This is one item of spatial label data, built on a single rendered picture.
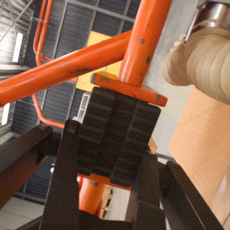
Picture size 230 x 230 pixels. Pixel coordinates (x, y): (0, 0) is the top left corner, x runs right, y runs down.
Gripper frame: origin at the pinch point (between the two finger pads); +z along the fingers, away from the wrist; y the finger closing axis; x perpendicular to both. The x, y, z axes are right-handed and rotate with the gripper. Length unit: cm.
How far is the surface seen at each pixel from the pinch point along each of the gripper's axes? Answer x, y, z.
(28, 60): -109, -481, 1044
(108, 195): -433, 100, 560
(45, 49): -29, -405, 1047
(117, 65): 6, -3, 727
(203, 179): -2.8, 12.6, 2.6
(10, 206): -1001, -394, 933
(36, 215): -1000, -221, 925
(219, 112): 5.1, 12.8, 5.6
